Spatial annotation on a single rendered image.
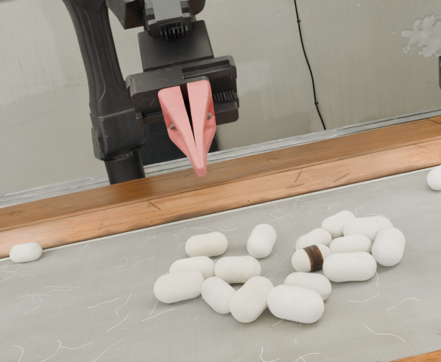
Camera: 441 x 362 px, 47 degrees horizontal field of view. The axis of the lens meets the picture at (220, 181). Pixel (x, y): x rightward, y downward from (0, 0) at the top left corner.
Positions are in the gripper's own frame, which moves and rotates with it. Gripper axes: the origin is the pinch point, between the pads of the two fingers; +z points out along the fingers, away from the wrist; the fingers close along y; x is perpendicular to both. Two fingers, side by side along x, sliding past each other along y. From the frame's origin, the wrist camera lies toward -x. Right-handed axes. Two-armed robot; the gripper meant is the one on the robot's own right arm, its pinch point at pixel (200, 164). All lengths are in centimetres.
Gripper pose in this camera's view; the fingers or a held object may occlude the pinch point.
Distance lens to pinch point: 44.7
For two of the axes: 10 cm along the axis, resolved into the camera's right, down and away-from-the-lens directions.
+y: 9.8, -2.1, 0.4
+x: 0.8, 5.3, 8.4
